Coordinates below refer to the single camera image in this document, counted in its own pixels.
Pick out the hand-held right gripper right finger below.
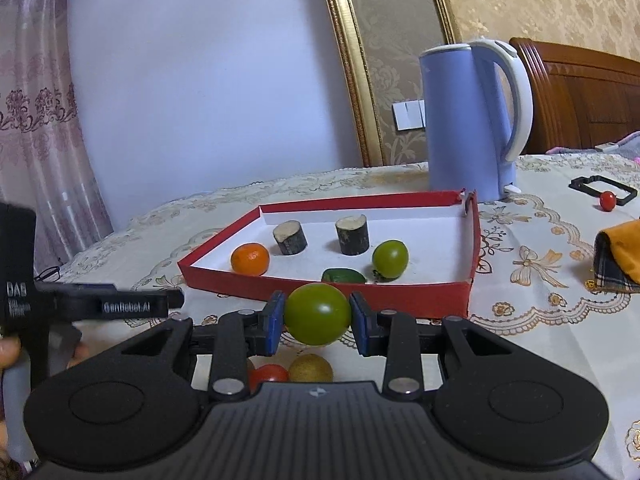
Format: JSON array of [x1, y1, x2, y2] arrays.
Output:
[[348, 291, 508, 395]]

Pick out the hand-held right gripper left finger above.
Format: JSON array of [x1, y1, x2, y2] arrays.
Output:
[[117, 290, 287, 402]]

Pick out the green tomato with reddish tinge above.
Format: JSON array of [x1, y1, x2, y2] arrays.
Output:
[[283, 282, 352, 347]]

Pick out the red cardboard box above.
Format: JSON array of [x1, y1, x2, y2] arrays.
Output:
[[177, 189, 483, 320]]

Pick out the small red cherry tomato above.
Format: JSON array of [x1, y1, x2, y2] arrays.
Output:
[[248, 363, 290, 392]]

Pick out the orange mandarin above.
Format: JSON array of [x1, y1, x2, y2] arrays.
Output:
[[230, 243, 271, 277]]

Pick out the large green tomato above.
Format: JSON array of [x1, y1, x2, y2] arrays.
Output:
[[371, 240, 409, 282]]

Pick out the short sugarcane piece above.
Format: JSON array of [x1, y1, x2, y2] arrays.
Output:
[[335, 214, 371, 257], [272, 220, 308, 256]]

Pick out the person's left hand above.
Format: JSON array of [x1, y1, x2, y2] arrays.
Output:
[[0, 337, 22, 372]]

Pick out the brown kiwi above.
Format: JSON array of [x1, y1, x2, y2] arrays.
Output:
[[288, 353, 334, 383]]

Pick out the pink patterned curtain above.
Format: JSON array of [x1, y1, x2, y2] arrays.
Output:
[[0, 0, 113, 271]]

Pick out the blue electric kettle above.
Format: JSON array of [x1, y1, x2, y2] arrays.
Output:
[[418, 37, 534, 202]]

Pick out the orange cloth with plaid lining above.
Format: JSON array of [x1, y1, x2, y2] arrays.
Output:
[[594, 217, 640, 293]]

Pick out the wooden headboard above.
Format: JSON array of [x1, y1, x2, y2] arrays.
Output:
[[509, 37, 640, 155]]

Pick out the pile of clothes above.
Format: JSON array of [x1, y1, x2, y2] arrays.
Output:
[[545, 131, 640, 162]]

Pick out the white wall switch panel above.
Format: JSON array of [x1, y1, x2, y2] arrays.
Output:
[[393, 99, 427, 131]]

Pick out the black rectangular frame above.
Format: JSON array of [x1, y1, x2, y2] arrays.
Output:
[[568, 175, 638, 207]]

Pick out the golden wall panel frame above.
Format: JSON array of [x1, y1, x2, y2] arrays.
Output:
[[314, 0, 463, 168]]

